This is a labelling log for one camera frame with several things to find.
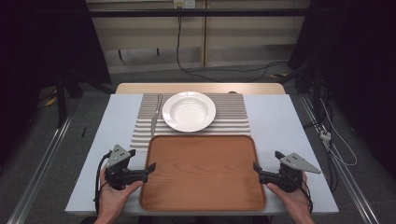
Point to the black curtain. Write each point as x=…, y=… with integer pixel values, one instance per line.
x=358, y=62
x=46, y=40

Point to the black metal stand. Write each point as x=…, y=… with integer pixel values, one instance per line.
x=61, y=99

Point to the metal floor rail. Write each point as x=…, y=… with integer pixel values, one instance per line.
x=37, y=174
x=351, y=183

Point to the person's right hand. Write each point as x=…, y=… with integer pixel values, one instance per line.
x=295, y=205

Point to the white wall outlet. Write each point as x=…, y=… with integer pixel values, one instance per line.
x=184, y=3

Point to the black horizontal bar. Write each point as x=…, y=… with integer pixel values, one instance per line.
x=199, y=12

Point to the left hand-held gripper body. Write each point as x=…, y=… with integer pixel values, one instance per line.
x=117, y=155

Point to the white deep plate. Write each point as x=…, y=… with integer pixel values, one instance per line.
x=189, y=112

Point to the striped grey placemat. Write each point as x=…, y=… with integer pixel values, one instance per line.
x=230, y=109

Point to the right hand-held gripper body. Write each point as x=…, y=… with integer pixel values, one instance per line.
x=295, y=163

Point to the brown wooden tray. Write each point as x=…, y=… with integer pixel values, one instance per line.
x=202, y=174

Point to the silver table knife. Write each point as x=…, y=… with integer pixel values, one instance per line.
x=154, y=121

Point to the person's left hand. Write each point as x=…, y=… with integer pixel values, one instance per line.
x=112, y=202

